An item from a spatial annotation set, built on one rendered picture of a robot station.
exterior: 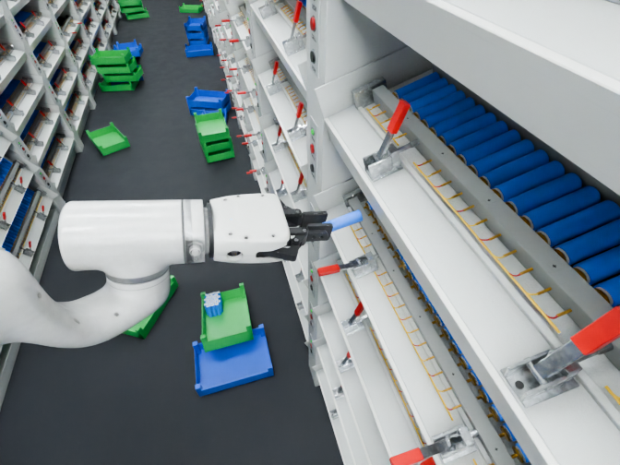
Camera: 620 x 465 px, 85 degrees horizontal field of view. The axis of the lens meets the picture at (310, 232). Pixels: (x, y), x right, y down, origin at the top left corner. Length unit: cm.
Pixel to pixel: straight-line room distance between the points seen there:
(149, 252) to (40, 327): 13
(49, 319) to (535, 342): 42
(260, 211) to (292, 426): 111
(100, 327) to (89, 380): 132
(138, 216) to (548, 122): 39
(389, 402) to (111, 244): 52
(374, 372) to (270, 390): 85
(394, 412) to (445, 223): 41
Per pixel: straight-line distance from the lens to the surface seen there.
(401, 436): 69
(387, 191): 41
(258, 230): 45
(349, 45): 53
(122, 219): 45
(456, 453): 47
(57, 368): 187
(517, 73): 24
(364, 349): 73
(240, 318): 161
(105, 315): 47
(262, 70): 126
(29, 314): 40
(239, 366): 157
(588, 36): 23
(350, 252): 60
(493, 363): 32
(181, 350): 167
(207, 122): 275
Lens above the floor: 143
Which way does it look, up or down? 47 degrees down
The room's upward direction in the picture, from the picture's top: straight up
